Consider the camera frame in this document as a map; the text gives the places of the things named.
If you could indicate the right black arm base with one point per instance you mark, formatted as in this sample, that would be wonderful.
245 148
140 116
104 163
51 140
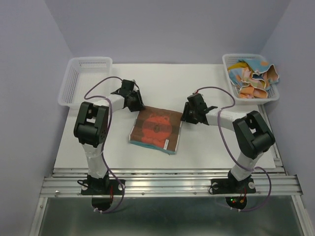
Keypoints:
231 185

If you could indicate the white plastic basket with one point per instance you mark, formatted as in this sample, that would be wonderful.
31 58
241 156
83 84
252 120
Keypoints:
230 59
81 74

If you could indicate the light blue spotted towel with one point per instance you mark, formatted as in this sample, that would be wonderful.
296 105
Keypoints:
260 74

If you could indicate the right white plastic basket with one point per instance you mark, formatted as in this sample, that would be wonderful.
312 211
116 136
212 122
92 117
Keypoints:
230 59

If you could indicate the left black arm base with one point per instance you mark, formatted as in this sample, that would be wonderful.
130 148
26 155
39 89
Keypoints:
99 186

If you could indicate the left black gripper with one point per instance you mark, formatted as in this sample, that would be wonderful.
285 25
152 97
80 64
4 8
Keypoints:
139 104

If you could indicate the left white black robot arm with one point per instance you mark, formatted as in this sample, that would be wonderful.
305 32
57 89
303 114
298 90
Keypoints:
94 120

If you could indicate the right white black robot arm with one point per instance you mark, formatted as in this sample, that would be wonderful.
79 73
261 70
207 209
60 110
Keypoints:
253 135

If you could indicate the blue yellow tiger towel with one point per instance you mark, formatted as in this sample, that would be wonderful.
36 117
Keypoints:
240 64

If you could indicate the aluminium mounting rail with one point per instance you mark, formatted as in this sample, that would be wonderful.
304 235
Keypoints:
168 182

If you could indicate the left white plastic basket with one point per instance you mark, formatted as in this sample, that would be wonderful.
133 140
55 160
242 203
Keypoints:
81 74

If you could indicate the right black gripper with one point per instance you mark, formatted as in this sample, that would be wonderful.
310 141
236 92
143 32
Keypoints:
185 115

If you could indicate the orange pink patterned towel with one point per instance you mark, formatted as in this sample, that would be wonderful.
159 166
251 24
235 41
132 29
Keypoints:
252 92

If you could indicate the brown orange towel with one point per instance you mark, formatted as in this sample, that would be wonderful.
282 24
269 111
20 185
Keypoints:
157 129

